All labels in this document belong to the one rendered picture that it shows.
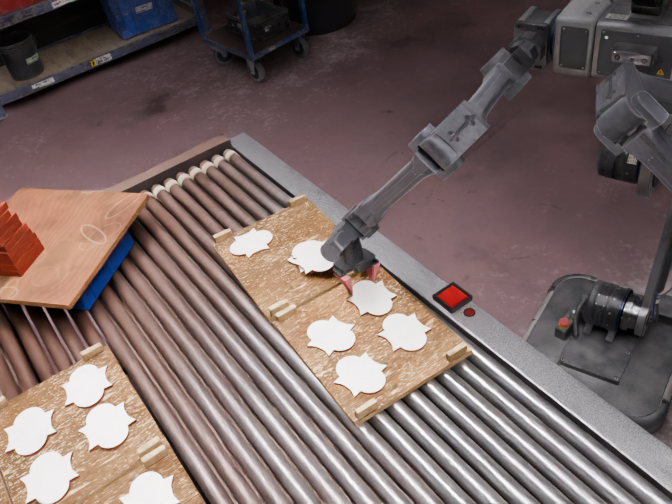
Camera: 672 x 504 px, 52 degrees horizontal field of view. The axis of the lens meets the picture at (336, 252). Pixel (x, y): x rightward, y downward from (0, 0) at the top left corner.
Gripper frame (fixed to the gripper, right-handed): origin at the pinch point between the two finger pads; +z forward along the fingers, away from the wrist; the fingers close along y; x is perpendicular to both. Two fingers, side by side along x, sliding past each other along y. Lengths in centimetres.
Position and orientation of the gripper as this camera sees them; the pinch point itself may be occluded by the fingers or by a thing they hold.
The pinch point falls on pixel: (361, 286)
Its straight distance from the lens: 191.3
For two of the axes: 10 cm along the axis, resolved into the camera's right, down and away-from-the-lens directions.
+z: 2.4, 8.5, 4.8
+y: 8.4, -4.3, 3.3
